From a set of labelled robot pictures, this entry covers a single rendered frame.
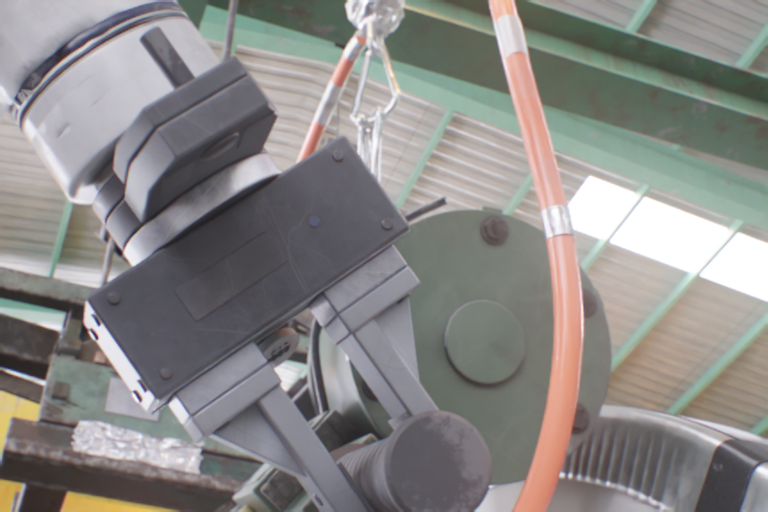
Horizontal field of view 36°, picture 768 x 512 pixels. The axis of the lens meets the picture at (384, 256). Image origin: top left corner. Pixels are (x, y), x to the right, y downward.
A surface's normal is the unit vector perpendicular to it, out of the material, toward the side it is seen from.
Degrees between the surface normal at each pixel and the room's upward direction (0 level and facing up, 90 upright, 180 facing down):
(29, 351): 90
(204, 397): 115
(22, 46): 137
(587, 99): 180
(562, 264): 109
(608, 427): 89
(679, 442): 89
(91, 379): 90
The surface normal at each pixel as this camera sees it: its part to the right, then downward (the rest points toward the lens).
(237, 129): 0.58, 0.81
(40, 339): 0.57, -0.54
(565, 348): -0.30, -0.34
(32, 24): -0.19, 0.07
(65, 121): -0.36, 0.20
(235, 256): 0.25, -0.25
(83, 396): 0.36, -0.61
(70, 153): -0.51, 0.29
